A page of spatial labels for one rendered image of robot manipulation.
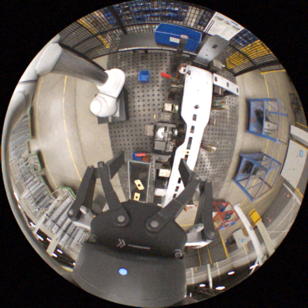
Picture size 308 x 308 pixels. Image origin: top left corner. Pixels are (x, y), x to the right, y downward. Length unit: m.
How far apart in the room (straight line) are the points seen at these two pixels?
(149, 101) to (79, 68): 0.70
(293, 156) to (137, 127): 8.34
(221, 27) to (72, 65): 0.91
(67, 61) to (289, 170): 8.66
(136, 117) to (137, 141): 0.26
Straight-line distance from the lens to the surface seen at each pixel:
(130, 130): 0.99
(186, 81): 0.72
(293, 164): 8.20
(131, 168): 0.58
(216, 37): 0.66
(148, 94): 0.98
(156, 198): 1.00
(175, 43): 0.84
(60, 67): 0.49
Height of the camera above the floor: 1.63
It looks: 69 degrees down
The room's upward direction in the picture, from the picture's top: 173 degrees counter-clockwise
